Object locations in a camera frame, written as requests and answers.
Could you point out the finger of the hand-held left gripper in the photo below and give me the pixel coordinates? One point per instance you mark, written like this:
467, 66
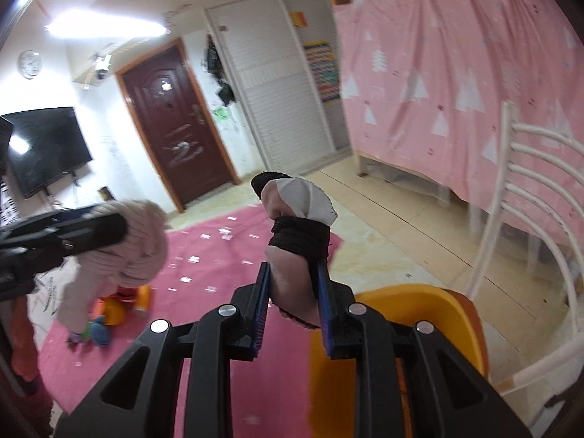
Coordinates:
96, 232

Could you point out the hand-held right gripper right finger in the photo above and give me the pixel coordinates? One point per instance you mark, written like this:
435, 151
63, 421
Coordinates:
327, 319

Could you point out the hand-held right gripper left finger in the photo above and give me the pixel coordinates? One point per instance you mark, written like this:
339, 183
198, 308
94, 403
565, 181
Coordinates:
259, 315

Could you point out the cream knitted garment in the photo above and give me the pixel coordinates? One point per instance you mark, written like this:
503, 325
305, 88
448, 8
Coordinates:
137, 246

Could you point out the orange plastic bin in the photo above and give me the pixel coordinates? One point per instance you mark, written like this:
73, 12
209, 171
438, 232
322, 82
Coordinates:
410, 301

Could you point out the pink white black sock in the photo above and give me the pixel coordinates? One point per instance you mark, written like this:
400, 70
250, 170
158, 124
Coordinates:
296, 237

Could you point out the person's left forearm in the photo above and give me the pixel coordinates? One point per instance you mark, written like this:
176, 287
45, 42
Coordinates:
25, 351

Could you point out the pink star tablecloth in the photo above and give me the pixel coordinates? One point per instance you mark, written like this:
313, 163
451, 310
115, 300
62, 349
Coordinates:
219, 255

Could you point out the yellow plastic cup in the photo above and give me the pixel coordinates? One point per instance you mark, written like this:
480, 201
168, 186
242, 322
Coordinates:
113, 314

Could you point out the blue green crumpled wrapper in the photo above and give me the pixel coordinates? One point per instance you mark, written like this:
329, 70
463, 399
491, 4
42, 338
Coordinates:
98, 334

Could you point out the brown door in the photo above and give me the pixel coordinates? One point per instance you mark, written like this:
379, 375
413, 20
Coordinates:
173, 146

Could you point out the white metal chair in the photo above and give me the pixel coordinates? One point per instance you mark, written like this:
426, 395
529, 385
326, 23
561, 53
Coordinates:
489, 219

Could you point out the small black hanging bag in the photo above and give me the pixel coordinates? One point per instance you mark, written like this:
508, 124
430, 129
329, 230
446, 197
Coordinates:
226, 93

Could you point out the ceiling light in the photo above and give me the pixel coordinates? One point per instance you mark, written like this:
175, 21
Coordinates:
105, 25

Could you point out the large black hanging bag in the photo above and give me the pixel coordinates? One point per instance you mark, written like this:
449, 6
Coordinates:
213, 57

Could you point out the white louvered wardrobe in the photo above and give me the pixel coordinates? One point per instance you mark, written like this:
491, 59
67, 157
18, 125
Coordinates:
273, 100

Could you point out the pink tree print curtain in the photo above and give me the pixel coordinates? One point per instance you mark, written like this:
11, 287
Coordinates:
433, 77

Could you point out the wall socket box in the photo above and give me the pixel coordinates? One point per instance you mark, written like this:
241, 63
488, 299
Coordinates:
106, 193

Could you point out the white patterned wall panel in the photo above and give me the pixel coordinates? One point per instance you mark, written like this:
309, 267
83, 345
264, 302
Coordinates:
8, 200

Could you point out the black wall television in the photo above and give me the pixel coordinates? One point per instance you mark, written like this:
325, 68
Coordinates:
41, 146

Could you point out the white bed frame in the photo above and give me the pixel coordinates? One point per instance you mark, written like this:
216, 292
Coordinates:
365, 164

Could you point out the white security camera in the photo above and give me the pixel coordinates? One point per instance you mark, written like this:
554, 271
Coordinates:
101, 66

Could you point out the green wall sticker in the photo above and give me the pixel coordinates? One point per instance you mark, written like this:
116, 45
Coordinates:
220, 113

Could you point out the white wall clock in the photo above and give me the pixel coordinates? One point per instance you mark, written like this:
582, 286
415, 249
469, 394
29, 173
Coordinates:
30, 64

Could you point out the colourful wall poster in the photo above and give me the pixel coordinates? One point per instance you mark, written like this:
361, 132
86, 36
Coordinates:
321, 73

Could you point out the orange wall sticker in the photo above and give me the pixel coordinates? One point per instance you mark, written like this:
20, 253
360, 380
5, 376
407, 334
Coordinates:
298, 19

